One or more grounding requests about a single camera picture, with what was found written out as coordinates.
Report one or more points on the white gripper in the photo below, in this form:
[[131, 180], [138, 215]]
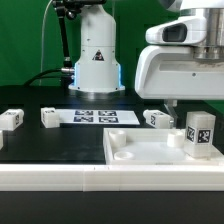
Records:
[[184, 59]]

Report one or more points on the white square table top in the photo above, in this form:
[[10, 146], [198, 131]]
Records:
[[137, 146]]

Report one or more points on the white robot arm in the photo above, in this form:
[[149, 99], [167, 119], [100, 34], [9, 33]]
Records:
[[97, 71]]

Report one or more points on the white sheet with tags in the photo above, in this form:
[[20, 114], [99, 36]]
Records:
[[103, 117]]

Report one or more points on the white U-shaped obstacle fence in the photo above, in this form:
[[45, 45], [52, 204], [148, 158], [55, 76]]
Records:
[[113, 177]]

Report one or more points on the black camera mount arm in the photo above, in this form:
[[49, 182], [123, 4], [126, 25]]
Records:
[[70, 9]]

